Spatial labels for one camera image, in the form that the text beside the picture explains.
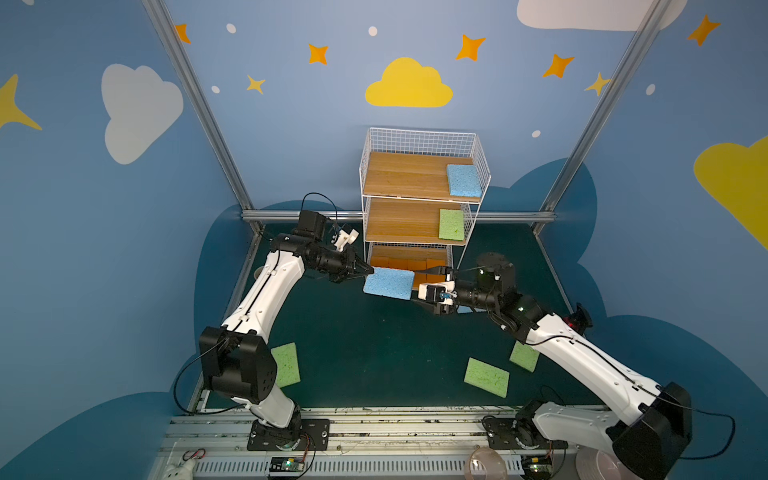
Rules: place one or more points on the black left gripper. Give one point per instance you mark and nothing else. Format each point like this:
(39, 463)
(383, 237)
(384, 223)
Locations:
(347, 265)

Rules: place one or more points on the orange sponge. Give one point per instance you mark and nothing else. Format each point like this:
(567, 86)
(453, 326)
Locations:
(380, 262)
(418, 267)
(400, 264)
(436, 264)

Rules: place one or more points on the blue sponge front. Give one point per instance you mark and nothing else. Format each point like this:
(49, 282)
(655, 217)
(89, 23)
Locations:
(390, 283)

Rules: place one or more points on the green sponge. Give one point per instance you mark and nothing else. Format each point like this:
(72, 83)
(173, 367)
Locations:
(524, 356)
(451, 225)
(487, 377)
(286, 358)

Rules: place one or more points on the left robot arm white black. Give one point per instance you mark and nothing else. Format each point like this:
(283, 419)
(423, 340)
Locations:
(236, 360)

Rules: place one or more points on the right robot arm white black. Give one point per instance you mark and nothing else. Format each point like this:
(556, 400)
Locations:
(646, 426)

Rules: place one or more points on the clear plastic bowl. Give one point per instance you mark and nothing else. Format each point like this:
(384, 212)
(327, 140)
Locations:
(485, 463)

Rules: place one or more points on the pink bowl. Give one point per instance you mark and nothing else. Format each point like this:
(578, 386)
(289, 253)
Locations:
(594, 464)

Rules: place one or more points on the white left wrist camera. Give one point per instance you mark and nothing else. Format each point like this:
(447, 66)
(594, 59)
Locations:
(343, 238)

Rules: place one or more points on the white wire three-tier shelf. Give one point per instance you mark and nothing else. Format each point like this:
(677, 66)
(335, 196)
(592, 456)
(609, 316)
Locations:
(404, 186)

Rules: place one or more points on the aluminium frame rail back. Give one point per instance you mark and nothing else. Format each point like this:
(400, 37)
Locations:
(287, 216)

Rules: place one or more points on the aluminium frame post right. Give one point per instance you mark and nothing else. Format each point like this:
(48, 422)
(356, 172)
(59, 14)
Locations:
(638, 47)

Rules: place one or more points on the aluminium frame post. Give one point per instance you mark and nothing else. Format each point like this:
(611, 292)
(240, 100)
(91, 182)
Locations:
(162, 22)
(638, 47)

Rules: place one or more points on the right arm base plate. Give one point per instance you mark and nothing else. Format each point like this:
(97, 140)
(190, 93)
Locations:
(508, 433)

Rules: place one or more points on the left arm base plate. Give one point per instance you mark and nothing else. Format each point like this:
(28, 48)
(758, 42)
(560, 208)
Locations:
(312, 433)

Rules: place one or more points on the aluminium frame post left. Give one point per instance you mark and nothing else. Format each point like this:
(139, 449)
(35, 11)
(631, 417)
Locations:
(162, 22)

